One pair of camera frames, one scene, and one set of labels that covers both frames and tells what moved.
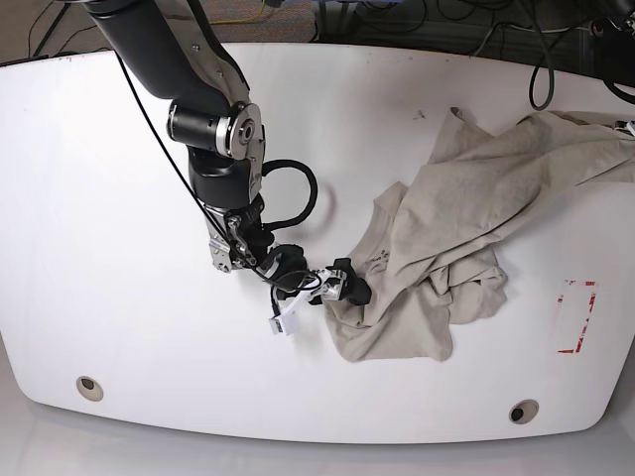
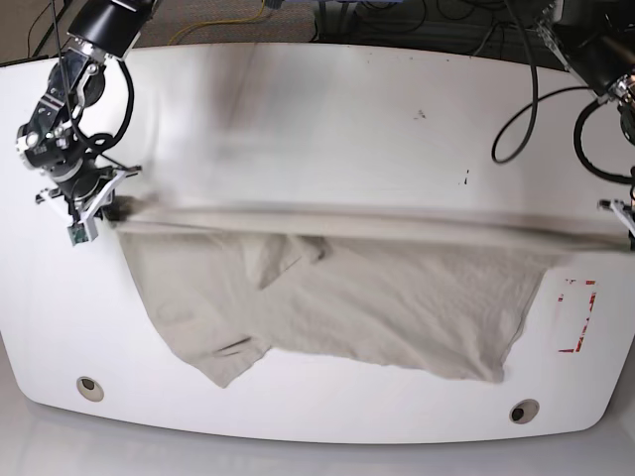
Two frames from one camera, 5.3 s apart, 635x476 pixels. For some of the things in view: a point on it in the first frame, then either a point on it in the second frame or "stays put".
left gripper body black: [332, 287] -> [120, 208]
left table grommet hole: [90, 388] stays put
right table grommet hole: [523, 412] stays put
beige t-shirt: [427, 261] -> [430, 293]
